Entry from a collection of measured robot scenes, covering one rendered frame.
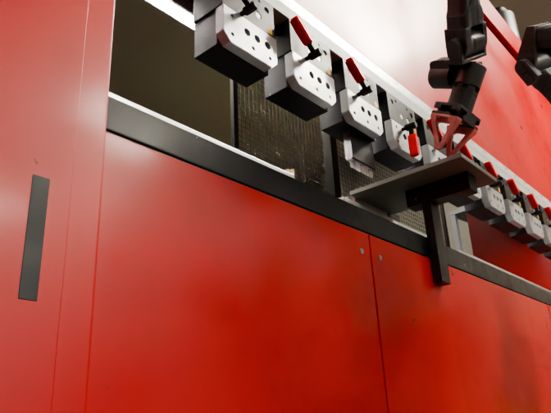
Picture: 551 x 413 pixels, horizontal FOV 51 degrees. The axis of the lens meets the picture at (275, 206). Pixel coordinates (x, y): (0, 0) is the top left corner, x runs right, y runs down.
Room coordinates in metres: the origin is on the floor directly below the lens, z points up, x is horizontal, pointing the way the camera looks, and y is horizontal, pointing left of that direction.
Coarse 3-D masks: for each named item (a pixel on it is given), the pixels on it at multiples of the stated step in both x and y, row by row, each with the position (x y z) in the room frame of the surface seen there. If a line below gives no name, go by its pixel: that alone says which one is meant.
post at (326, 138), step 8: (328, 136) 2.47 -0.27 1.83; (328, 144) 2.47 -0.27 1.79; (328, 152) 2.47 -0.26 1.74; (336, 152) 2.49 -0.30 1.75; (328, 160) 2.48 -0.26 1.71; (336, 160) 2.49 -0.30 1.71; (328, 168) 2.48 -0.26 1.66; (336, 168) 2.48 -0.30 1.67; (328, 176) 2.48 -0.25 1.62; (336, 176) 2.48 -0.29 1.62; (328, 184) 2.48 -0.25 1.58; (336, 184) 2.47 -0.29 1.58; (328, 192) 2.49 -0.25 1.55; (336, 192) 2.47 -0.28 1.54
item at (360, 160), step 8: (344, 136) 1.24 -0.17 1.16; (352, 136) 1.23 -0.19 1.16; (360, 136) 1.26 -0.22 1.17; (344, 144) 1.24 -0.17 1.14; (352, 144) 1.23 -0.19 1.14; (360, 144) 1.26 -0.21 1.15; (368, 144) 1.29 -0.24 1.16; (352, 152) 1.23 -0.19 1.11; (360, 152) 1.26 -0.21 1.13; (368, 152) 1.28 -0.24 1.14; (352, 160) 1.24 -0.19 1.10; (360, 160) 1.25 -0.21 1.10; (368, 160) 1.28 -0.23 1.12; (360, 168) 1.27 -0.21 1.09; (368, 168) 1.29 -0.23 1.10; (368, 176) 1.29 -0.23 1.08
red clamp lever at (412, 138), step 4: (408, 124) 1.34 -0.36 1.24; (412, 124) 1.33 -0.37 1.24; (416, 124) 1.34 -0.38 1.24; (404, 128) 1.35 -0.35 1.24; (408, 128) 1.34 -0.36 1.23; (412, 128) 1.34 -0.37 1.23; (412, 132) 1.34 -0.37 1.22; (408, 136) 1.34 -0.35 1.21; (412, 136) 1.34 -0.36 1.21; (416, 136) 1.34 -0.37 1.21; (408, 140) 1.34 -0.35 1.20; (412, 140) 1.34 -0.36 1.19; (416, 140) 1.33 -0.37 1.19; (408, 144) 1.35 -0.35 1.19; (412, 144) 1.34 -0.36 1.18; (416, 144) 1.33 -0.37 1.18; (412, 148) 1.34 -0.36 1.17; (416, 148) 1.33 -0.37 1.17; (412, 152) 1.34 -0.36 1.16; (416, 152) 1.34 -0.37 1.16; (412, 156) 1.35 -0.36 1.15; (416, 156) 1.34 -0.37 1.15
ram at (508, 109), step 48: (336, 0) 1.17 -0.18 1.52; (384, 0) 1.37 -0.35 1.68; (432, 0) 1.66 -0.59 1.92; (336, 48) 1.16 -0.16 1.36; (384, 48) 1.34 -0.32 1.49; (432, 48) 1.60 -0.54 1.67; (432, 96) 1.55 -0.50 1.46; (480, 96) 1.90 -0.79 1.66; (528, 96) 2.42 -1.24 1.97; (480, 144) 1.82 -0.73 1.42; (528, 144) 2.27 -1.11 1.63; (528, 192) 2.15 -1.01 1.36
